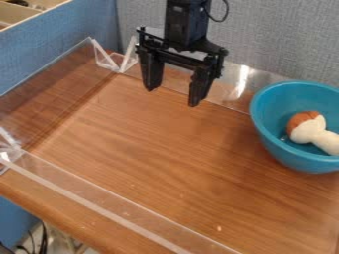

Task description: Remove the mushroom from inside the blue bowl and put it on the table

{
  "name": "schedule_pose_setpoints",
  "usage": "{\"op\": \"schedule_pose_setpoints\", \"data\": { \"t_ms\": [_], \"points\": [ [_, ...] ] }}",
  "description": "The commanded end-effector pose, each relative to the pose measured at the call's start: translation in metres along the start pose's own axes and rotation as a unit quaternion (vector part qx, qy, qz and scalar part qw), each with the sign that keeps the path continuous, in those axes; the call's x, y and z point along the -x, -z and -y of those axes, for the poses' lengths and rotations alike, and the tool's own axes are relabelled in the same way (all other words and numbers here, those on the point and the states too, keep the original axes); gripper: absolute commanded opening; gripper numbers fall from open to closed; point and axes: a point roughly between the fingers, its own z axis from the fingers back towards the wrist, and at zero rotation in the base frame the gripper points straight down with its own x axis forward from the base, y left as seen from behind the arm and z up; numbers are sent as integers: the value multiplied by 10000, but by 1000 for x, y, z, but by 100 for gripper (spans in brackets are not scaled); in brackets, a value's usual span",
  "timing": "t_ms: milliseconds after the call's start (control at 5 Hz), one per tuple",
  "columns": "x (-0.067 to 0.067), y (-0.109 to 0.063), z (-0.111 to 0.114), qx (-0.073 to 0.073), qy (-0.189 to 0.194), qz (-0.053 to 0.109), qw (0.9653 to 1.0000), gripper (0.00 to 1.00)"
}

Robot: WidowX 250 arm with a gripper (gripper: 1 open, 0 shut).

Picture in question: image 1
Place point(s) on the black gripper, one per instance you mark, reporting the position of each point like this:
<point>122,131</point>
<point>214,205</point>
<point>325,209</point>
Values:
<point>204,57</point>

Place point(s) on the blue plastic bowl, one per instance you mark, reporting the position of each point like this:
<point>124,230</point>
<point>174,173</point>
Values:
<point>304,157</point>

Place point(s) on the plush mushroom toy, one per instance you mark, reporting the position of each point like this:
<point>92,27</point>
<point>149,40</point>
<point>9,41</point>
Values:
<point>308,128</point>

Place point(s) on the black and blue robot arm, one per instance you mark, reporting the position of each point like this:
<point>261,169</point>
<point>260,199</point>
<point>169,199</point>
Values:
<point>188,20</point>

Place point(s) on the clear acrylic back barrier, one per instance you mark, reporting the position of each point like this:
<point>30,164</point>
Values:
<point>250,91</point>

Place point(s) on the clear acrylic barrier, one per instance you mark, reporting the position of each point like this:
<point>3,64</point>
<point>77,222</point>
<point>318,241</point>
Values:
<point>250,91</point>
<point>145,222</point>
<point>39,105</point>

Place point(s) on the clear acrylic left barrier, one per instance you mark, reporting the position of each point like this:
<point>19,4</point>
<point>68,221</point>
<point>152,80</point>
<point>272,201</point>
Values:
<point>39,105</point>

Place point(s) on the wooden shelf box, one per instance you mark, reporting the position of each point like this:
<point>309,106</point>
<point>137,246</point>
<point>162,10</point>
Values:
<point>19,11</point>

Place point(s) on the clear acrylic front barrier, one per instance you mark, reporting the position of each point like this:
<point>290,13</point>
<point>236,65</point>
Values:
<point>145,222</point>

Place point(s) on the clear acrylic corner bracket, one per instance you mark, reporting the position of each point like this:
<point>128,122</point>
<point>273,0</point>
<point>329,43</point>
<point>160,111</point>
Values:
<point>116,61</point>

